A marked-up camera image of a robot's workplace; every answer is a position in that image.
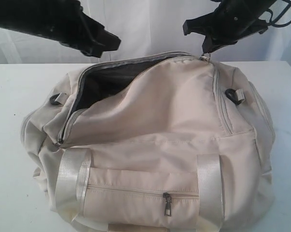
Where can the cream fabric duffel bag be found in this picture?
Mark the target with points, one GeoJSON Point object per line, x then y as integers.
{"type": "Point", "coordinates": [169, 142]}

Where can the white backdrop curtain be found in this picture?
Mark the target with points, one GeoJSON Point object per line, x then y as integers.
{"type": "Point", "coordinates": [147, 27]}

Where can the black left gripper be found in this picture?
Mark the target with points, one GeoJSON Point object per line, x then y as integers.
{"type": "Point", "coordinates": [59, 20]}

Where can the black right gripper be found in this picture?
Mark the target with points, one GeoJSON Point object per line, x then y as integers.
{"type": "Point", "coordinates": [232, 21]}

